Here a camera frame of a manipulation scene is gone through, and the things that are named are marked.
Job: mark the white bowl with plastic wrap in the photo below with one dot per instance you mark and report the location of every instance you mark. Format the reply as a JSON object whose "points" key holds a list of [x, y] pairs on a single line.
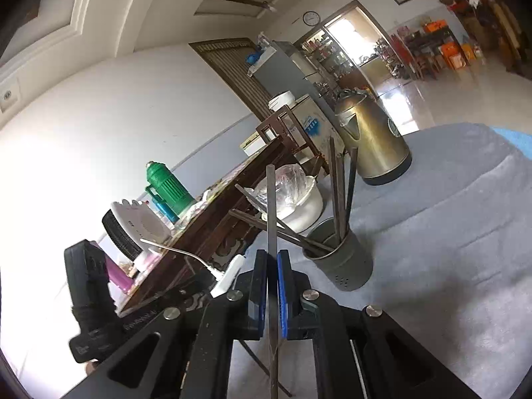
{"points": [[303, 212]]}

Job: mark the dark carved wooden table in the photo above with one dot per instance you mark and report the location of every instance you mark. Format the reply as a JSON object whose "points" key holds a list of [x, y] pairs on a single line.
{"points": [[208, 216]]}

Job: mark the blue bottle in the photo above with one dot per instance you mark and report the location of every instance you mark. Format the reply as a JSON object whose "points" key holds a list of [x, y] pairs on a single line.
{"points": [[164, 210]]}

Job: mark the cluttered wooden shelf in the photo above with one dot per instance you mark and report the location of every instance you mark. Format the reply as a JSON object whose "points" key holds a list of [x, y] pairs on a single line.
{"points": [[436, 50]]}

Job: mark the white box with blue print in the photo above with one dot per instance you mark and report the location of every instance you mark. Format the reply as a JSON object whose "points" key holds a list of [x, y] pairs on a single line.
{"points": [[311, 124]]}

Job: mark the blue and white object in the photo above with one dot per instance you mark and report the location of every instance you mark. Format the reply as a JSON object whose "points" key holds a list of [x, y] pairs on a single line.
{"points": [[255, 56]]}

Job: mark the green thermos flask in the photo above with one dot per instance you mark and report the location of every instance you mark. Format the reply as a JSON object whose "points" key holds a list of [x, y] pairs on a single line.
{"points": [[170, 187]]}

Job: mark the white plastic jar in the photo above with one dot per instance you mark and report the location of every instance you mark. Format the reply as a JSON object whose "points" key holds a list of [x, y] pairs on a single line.
{"points": [[281, 100]]}

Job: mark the brass coloured electric kettle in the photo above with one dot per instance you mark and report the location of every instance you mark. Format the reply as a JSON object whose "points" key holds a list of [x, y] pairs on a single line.
{"points": [[374, 149]]}

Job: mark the light blue cloth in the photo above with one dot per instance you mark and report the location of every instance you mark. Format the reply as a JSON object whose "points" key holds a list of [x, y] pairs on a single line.
{"points": [[515, 139]]}

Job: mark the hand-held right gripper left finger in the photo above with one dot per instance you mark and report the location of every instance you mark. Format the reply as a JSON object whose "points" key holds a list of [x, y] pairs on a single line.
{"points": [[260, 291]]}

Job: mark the grey refrigerator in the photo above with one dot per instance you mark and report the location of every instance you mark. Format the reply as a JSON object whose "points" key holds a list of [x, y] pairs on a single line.
{"points": [[286, 66]]}

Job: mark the grey blue table cloth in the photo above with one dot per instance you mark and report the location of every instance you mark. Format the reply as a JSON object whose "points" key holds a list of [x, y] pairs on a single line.
{"points": [[436, 216]]}

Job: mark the white fan heater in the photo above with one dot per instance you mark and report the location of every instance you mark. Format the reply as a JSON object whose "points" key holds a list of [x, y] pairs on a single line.
{"points": [[137, 226]]}

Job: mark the purple bottle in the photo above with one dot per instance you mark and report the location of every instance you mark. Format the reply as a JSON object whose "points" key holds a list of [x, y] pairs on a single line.
{"points": [[118, 274]]}

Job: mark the round wall clock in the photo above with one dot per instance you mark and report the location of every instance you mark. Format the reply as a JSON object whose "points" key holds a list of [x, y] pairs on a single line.
{"points": [[311, 18]]}

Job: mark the cream box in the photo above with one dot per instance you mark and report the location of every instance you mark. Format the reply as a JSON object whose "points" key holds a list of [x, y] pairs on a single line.
{"points": [[253, 143]]}

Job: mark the dark wooden chair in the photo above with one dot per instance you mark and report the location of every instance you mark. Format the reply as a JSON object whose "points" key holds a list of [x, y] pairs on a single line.
{"points": [[282, 129]]}

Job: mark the pink cup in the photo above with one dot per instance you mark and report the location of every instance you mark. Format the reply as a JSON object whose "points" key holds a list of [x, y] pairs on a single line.
{"points": [[147, 261]]}

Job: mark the white power strip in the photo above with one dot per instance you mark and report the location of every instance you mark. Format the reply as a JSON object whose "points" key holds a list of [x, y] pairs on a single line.
{"points": [[226, 276]]}

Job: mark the dark wooden cabinet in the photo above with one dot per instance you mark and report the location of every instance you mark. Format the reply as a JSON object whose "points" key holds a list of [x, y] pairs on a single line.
{"points": [[498, 20]]}

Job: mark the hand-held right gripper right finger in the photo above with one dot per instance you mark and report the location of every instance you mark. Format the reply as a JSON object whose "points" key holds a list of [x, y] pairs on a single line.
{"points": [[284, 295]]}

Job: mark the grey metal utensil holder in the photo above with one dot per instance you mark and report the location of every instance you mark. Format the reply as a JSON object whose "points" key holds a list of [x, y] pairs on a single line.
{"points": [[341, 266]]}

